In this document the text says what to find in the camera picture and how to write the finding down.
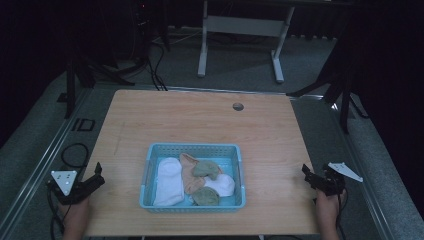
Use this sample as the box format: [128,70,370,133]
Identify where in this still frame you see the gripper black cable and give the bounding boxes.
[46,181,73,240]
[334,186,350,240]

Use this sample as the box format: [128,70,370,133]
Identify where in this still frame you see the white desk frame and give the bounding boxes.
[197,0,296,84]

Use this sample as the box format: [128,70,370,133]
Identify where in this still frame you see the person's right hand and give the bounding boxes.
[315,188,347,229]

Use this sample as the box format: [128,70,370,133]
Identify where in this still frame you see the long white sock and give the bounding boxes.
[152,156,185,207]

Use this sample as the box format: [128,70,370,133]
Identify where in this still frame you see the black cable loop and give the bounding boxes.
[60,142,91,170]

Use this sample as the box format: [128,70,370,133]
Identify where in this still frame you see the black rectangular floor bracket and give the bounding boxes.
[70,117,96,132]

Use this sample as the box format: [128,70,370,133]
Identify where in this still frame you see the short white sock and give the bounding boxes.
[203,173,236,198]

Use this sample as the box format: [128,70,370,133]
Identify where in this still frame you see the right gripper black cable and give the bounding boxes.
[334,186,350,240]

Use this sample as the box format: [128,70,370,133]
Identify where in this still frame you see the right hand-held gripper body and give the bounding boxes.
[312,161,365,197]

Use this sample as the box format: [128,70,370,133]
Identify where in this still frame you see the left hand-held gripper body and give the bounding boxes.
[46,169,101,206]

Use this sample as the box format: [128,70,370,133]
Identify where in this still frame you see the black stand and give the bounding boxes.
[286,19,370,135]
[56,49,136,120]

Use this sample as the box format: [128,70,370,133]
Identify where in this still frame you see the light blue plastic basket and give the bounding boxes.
[138,142,247,214]

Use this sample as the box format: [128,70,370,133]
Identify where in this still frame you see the beige sock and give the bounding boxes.
[179,152,224,196]

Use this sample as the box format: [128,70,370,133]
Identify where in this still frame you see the black floor cables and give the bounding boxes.
[133,19,169,92]

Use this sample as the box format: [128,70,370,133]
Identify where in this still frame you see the green sock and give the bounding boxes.
[192,160,221,181]
[191,186,221,207]

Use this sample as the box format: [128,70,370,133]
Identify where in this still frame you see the person's left hand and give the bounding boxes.
[57,195,91,231]

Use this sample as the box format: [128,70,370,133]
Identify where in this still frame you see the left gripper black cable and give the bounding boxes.
[46,181,73,240]

